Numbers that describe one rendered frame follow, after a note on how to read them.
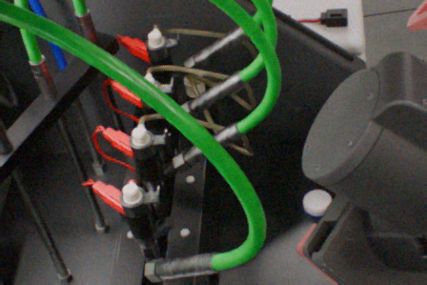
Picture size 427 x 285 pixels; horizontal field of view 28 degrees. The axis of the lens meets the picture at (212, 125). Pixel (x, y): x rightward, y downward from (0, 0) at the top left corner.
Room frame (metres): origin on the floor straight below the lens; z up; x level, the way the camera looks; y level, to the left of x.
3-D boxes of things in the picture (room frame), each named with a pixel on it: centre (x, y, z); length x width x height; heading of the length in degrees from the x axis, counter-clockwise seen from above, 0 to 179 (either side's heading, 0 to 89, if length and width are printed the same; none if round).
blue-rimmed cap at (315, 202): (0.72, -0.12, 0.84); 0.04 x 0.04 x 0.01
